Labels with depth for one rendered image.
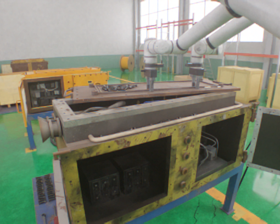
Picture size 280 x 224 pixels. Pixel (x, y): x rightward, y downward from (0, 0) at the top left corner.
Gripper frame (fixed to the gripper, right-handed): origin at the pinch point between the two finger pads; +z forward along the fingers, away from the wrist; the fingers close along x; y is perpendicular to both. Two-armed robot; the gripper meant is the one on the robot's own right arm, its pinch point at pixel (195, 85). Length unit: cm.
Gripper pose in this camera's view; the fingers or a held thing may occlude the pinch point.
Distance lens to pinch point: 152.8
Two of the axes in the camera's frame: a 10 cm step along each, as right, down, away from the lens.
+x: -3.1, -3.0, 9.0
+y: 9.5, -1.0, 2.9
